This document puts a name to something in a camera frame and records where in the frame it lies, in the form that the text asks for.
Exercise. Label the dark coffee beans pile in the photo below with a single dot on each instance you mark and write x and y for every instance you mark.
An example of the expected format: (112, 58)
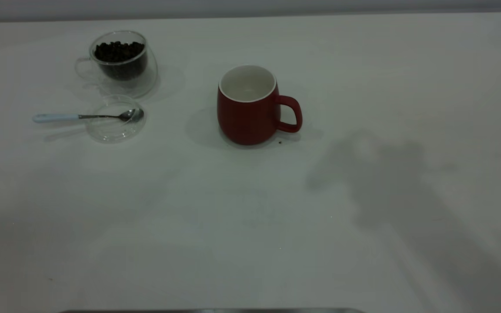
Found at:
(119, 54)

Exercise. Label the clear double-wall glass cup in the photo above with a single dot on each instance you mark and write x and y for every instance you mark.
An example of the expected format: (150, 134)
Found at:
(141, 84)

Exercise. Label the red ceramic mug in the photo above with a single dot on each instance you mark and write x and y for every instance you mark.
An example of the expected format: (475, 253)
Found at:
(246, 121)

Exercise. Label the round clear glass lid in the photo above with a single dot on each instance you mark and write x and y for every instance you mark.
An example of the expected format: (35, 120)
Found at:
(113, 132)

